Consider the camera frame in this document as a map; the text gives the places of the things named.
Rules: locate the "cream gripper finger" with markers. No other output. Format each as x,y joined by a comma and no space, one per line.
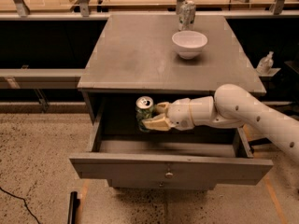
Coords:
161,108
158,123

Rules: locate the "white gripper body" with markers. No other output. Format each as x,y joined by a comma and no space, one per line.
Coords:
179,114

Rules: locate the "crushed green soda can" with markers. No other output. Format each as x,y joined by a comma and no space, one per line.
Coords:
143,108

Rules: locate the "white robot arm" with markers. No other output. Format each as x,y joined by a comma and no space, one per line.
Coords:
230,107

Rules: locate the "open grey top drawer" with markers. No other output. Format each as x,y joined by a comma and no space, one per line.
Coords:
119,150

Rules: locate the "grey wooden drawer cabinet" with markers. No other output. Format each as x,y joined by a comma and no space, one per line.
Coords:
134,56

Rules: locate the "brass top drawer knob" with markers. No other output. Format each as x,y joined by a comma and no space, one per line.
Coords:
168,174

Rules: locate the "lower drawer with knob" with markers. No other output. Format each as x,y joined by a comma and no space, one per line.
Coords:
136,184

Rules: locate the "white silver crushed can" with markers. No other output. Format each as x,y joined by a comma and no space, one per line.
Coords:
186,15

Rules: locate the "white ceramic bowl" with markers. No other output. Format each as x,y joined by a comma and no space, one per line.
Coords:
188,44

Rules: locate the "clear hand sanitizer bottle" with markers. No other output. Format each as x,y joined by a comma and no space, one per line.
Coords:
265,64

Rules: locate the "black bar on floor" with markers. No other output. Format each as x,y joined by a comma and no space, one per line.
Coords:
73,203

